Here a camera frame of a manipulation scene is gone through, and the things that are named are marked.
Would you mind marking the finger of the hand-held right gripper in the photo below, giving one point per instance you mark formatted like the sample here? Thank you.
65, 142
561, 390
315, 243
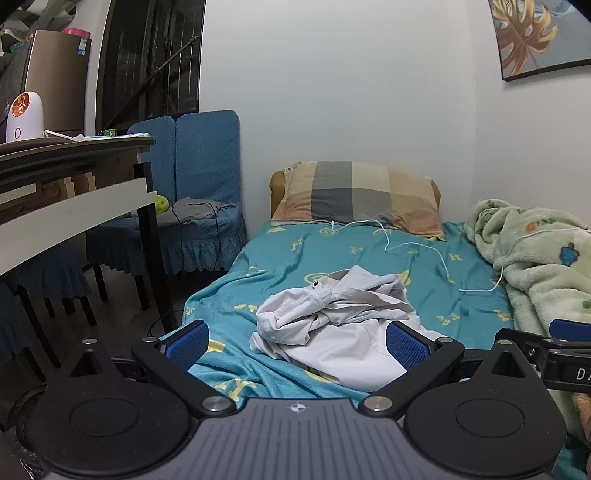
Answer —
570, 330

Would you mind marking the brown pillow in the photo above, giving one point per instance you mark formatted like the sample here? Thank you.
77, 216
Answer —
277, 189

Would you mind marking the green fleece blanket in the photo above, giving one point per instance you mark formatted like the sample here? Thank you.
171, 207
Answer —
540, 258

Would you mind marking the gold leaf wall picture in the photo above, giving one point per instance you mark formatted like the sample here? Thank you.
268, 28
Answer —
535, 37

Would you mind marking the white t-shirt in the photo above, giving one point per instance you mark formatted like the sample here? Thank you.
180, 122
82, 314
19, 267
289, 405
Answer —
341, 341

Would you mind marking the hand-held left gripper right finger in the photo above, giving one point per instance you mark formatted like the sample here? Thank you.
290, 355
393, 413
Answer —
407, 347

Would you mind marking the grey cloth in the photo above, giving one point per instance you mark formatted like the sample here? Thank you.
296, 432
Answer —
196, 207

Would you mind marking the green plush toy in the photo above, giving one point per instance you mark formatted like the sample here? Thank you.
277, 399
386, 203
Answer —
161, 204

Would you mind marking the plaid pillow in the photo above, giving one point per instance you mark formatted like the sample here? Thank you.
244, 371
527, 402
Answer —
355, 194

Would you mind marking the beige refrigerator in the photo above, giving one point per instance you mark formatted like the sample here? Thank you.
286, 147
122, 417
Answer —
57, 83

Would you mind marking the white round heater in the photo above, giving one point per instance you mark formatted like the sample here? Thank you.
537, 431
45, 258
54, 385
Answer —
25, 117

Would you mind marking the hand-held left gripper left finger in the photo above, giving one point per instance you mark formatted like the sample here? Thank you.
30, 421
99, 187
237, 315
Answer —
187, 345

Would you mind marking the pink container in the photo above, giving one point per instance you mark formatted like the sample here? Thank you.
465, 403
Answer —
75, 33

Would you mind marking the papers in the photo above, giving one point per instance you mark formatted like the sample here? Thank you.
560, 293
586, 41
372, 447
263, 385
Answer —
74, 136

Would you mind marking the wooden table with white edge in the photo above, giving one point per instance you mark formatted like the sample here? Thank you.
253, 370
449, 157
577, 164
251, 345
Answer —
69, 210

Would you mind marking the dark glass door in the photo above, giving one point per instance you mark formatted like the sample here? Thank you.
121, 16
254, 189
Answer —
152, 60

